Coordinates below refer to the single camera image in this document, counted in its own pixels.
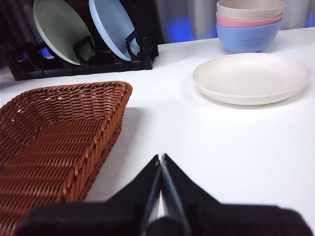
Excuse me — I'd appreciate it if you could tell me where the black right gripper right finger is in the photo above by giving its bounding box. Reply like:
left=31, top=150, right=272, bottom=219
left=161, top=153, right=315, bottom=236

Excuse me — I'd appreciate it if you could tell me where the black dish rack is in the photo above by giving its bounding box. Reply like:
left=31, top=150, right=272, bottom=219
left=7, top=26, right=159, bottom=81

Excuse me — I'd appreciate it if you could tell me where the cream white plate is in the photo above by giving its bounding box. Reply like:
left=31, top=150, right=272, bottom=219
left=192, top=52, right=312, bottom=106

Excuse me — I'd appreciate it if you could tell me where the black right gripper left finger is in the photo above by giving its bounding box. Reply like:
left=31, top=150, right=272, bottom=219
left=14, top=154, right=162, bottom=236

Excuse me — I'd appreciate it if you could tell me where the grey curtain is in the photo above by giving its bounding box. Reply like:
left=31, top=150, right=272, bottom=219
left=157, top=0, right=315, bottom=44

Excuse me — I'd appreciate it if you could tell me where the pink bowl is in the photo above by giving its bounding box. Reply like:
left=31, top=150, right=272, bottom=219
left=216, top=11, right=284, bottom=29

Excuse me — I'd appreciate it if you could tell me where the light blue plate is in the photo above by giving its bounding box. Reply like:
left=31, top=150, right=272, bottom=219
left=88, top=0, right=140, bottom=62

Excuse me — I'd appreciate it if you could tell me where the pale green plate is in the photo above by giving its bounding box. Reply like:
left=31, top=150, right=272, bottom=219
left=33, top=0, right=95, bottom=66

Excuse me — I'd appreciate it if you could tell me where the blue bowl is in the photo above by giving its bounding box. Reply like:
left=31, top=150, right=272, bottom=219
left=216, top=19, right=283, bottom=54

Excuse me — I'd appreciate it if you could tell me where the beige bowl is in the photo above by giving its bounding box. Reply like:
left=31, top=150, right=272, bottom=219
left=216, top=0, right=286, bottom=22

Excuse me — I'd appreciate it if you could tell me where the brown wicker basket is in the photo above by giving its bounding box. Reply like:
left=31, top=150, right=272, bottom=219
left=0, top=81, right=133, bottom=236

